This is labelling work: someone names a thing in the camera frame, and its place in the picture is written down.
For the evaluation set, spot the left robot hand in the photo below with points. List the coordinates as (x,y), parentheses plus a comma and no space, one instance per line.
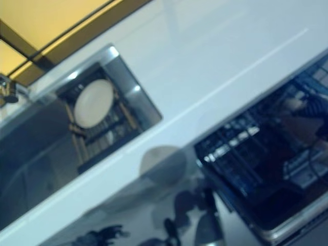
(102,237)

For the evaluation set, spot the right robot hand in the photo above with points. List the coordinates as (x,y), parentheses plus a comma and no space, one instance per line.
(320,112)

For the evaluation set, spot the beige deep ceramic plate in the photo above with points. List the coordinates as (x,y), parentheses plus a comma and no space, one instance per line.
(92,105)

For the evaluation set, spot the large dishwasher plate rack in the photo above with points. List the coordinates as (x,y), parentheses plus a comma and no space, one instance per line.
(230,153)

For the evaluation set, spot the white glossy cabinet door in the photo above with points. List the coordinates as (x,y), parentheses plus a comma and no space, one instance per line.
(133,212)

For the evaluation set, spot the black dish drying rack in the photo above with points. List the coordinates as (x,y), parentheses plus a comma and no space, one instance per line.
(107,146)

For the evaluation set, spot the grey right robot leg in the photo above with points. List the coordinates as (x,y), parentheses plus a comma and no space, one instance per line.
(208,228)

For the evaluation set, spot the stainless steel kitchen sink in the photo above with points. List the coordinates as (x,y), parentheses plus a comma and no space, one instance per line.
(30,153)

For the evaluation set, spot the chrome pull-down faucet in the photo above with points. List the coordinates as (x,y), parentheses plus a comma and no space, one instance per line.
(10,87)

